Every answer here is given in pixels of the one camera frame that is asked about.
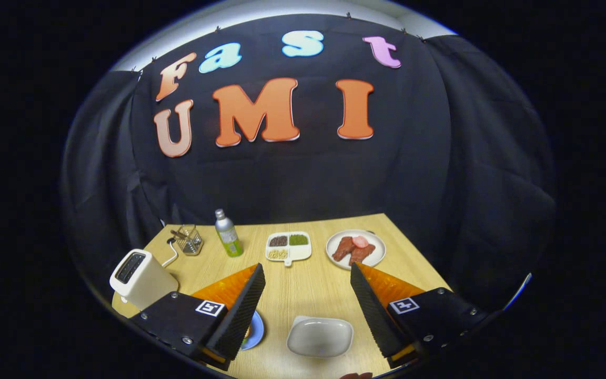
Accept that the metal wire basket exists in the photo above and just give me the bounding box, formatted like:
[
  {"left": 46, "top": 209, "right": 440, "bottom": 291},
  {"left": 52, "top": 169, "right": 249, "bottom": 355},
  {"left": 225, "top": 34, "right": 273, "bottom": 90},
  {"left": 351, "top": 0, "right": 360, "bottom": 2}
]
[{"left": 177, "top": 225, "right": 204, "bottom": 256}]

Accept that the white toaster cable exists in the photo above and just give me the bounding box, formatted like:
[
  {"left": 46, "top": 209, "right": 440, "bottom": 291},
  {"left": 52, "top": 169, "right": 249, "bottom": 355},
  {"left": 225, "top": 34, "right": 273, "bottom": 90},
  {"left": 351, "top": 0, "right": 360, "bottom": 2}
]
[{"left": 162, "top": 241, "right": 179, "bottom": 269}]

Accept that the green label metal bottle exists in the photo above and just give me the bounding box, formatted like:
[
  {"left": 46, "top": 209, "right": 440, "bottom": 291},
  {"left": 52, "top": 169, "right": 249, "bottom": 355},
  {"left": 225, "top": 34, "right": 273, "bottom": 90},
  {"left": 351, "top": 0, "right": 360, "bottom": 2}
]
[{"left": 215, "top": 208, "right": 244, "bottom": 258}]

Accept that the brown meat piece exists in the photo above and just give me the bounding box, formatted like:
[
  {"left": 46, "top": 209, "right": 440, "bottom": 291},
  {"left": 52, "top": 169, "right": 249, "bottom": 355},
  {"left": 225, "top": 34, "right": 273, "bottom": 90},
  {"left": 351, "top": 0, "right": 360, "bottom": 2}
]
[
  {"left": 332, "top": 236, "right": 356, "bottom": 262},
  {"left": 349, "top": 243, "right": 376, "bottom": 266}
]

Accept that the white square plate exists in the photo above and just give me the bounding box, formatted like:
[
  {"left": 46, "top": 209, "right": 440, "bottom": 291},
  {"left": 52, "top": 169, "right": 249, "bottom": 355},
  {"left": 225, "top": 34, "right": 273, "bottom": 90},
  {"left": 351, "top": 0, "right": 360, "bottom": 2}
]
[{"left": 287, "top": 316, "right": 355, "bottom": 358}]

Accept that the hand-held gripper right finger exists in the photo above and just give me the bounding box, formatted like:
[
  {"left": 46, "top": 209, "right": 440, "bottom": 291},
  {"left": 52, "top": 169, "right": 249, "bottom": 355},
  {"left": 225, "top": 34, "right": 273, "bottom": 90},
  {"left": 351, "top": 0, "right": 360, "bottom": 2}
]
[{"left": 349, "top": 263, "right": 494, "bottom": 370}]

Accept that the white toaster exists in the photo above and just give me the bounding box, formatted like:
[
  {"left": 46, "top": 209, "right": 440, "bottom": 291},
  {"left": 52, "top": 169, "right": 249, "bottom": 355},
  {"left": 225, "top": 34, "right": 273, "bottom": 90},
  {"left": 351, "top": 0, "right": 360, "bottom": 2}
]
[{"left": 109, "top": 249, "right": 179, "bottom": 311}]

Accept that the blue round plate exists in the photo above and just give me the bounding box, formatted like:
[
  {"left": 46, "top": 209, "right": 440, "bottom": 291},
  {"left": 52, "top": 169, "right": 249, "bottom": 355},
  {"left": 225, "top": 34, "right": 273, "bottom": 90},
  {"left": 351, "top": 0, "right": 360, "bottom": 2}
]
[{"left": 240, "top": 311, "right": 265, "bottom": 351}]

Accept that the white round plate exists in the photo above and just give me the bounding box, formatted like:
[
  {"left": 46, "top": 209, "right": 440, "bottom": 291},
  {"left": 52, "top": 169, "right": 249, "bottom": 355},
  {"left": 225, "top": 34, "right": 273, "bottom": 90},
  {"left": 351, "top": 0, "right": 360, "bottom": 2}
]
[{"left": 326, "top": 229, "right": 387, "bottom": 271}]

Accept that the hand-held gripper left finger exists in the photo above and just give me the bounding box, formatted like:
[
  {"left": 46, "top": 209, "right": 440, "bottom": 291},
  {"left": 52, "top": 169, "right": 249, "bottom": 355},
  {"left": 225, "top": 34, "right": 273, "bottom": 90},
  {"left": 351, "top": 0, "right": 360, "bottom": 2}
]
[{"left": 128, "top": 263, "right": 266, "bottom": 372}]

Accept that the white divided seed dish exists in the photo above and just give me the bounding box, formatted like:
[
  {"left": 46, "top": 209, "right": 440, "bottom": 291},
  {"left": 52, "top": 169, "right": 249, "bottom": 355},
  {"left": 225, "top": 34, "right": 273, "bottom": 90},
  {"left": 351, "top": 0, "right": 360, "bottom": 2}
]
[{"left": 265, "top": 232, "right": 312, "bottom": 267}]

